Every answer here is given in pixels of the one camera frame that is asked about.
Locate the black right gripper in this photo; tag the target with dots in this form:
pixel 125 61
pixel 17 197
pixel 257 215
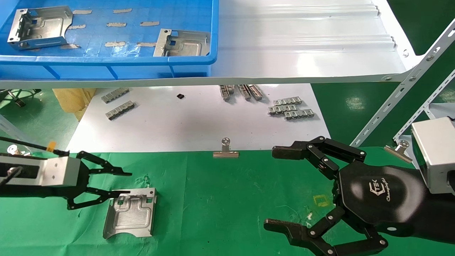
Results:
pixel 380 195

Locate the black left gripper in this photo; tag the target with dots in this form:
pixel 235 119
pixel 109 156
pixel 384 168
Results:
pixel 84 177

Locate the silver sheet metal bracket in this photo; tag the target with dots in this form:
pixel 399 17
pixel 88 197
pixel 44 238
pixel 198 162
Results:
pixel 46 28
pixel 188 46
pixel 131 217

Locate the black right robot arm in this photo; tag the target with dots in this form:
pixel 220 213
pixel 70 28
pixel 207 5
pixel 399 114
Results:
pixel 440 217

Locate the grey toothed metal strip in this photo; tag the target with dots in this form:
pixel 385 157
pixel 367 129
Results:
pixel 115 95
pixel 121 110
pixel 300 114
pixel 282 109
pixel 288 101

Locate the yellow paper bag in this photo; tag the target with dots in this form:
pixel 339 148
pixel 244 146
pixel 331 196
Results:
pixel 71 101

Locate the green table mat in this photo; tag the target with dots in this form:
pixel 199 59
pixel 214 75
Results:
pixel 220 206

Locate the blue plastic bin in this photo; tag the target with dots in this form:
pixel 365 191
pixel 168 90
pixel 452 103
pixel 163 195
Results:
pixel 106 69

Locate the white board sheet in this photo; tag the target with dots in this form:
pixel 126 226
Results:
pixel 195 121

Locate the black chair base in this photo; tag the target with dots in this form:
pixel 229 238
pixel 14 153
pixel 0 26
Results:
pixel 18 102

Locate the grey tape piece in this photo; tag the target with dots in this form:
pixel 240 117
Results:
pixel 116 24
pixel 115 44
pixel 82 11
pixel 76 26
pixel 122 10
pixel 149 24
pixel 145 44

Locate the white sloped shelf panel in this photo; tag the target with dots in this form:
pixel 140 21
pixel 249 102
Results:
pixel 302 53

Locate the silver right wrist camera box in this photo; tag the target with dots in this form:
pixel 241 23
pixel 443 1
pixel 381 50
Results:
pixel 437 156

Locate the white perforated frame strut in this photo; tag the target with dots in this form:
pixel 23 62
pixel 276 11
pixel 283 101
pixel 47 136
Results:
pixel 423 108
pixel 401 89

